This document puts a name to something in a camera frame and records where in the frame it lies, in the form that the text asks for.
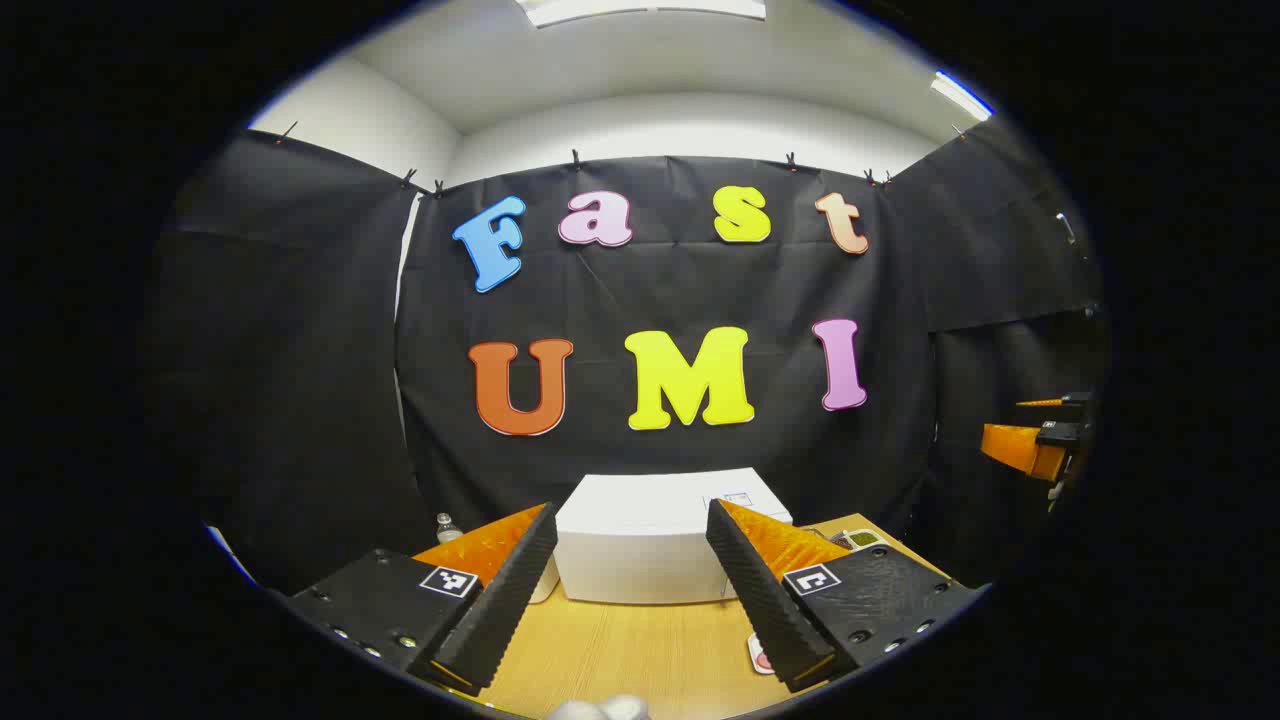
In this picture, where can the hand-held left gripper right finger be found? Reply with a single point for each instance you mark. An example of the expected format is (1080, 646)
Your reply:
(760, 600)

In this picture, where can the white divided seasoning tray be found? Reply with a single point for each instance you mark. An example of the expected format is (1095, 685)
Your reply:
(862, 540)

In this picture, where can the white microwave oven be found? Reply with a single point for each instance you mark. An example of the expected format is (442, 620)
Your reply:
(640, 540)

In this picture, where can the ceiling light panel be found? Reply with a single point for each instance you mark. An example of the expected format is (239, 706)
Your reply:
(640, 8)
(960, 96)

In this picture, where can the white food tray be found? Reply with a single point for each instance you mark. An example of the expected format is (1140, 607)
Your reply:
(756, 645)

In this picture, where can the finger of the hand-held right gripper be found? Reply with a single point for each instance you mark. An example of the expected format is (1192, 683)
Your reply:
(1075, 402)
(1020, 448)

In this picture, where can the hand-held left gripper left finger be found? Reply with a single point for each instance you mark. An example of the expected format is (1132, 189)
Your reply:
(505, 600)

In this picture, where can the green label drink bottle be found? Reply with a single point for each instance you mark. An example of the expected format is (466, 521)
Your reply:
(447, 530)

